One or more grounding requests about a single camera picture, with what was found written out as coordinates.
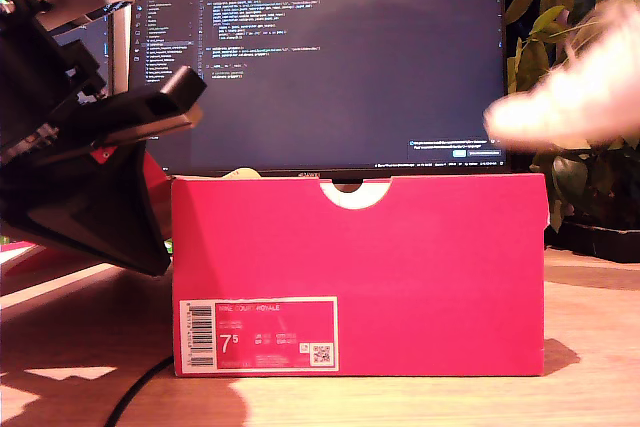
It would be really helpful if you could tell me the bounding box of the red Nike shoebox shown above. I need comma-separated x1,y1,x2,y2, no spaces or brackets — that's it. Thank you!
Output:
0,150,549,378

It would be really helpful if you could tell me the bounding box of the green leafy plant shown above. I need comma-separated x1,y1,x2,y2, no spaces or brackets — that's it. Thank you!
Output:
503,0,640,234

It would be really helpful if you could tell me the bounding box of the white leather sneaker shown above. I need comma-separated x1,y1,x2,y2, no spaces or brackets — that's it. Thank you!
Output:
482,0,640,154

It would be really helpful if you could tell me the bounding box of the large Huawei computer monitor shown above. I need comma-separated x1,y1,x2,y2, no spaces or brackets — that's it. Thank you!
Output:
127,0,512,182

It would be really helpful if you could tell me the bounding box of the black cable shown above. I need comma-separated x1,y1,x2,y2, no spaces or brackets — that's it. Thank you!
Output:
103,354,175,427

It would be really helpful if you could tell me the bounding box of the pale yellow round object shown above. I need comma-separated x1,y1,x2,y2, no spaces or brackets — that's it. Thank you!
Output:
221,166,262,180

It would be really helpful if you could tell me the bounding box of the black plant tray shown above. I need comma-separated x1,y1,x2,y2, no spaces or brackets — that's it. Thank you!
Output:
543,219,640,264

